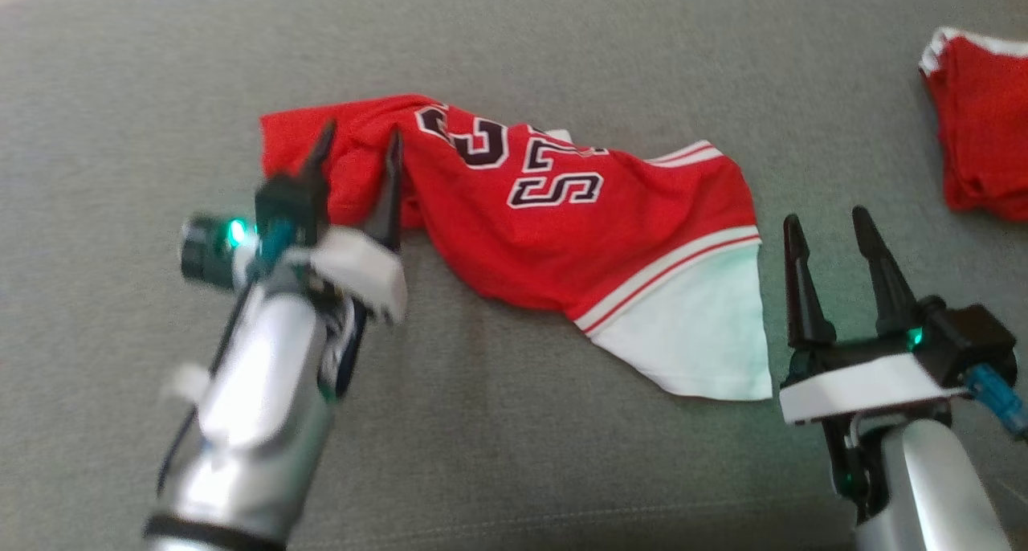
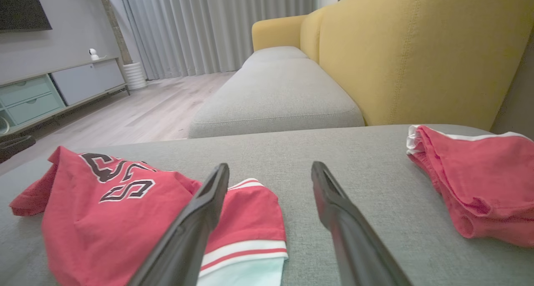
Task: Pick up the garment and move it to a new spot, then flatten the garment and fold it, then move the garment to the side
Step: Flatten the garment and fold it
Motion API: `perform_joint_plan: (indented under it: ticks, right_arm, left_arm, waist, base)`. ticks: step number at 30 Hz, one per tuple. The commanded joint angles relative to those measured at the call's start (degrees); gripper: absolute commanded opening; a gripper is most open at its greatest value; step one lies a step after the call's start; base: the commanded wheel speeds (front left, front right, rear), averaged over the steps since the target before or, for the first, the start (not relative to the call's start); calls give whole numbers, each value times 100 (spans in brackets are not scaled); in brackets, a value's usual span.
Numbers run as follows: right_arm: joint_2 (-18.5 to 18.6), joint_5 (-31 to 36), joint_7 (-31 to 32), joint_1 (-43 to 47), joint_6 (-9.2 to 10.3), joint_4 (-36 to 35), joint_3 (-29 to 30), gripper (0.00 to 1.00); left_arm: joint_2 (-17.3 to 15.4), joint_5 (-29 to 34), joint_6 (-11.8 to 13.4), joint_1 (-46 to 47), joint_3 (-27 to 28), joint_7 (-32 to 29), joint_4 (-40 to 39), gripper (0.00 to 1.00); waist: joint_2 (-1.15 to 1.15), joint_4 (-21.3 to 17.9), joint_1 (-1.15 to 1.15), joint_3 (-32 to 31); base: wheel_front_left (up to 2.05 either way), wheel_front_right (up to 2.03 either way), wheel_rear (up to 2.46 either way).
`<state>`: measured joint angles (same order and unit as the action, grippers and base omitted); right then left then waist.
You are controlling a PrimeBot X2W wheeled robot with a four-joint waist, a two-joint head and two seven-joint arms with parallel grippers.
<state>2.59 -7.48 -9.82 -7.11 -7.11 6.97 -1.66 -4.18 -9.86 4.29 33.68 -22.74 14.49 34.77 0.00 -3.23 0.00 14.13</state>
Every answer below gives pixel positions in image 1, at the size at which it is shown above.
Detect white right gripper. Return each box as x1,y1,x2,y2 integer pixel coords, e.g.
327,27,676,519
779,206,969,425

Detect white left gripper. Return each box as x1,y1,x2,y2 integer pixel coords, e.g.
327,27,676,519
299,120,408,325

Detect red basketball jersey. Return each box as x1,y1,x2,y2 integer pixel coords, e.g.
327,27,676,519
259,93,773,402

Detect red shorts with white stripe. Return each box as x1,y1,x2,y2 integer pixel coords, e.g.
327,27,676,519
918,27,1028,222

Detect grey sofa seat cushion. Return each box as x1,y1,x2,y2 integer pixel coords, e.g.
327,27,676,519
0,0,1028,551

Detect left cable with teal plug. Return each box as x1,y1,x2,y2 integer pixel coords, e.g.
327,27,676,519
157,218,300,488

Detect cable with teal plug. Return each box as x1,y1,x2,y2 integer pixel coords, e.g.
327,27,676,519
157,218,300,488
964,365,1028,441

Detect right cable with teal plug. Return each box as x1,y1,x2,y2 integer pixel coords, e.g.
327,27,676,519
964,365,1028,441

